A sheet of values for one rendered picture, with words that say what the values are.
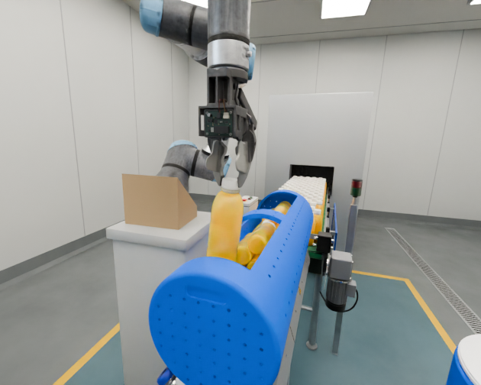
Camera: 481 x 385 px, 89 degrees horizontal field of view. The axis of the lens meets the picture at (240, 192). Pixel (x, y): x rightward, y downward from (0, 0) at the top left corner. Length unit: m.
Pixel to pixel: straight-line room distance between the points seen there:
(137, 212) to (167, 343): 0.51
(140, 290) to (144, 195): 0.35
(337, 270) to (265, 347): 1.05
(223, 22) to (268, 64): 5.26
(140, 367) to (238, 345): 0.78
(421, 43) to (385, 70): 0.65
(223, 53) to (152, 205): 0.62
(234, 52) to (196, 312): 0.47
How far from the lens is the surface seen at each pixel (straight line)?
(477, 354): 0.81
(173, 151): 1.04
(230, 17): 0.49
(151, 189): 0.93
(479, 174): 6.20
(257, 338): 0.51
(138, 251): 0.97
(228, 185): 0.50
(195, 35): 0.60
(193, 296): 0.52
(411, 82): 5.78
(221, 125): 0.44
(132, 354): 1.25
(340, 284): 1.56
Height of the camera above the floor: 1.47
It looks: 12 degrees down
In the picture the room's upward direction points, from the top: 2 degrees clockwise
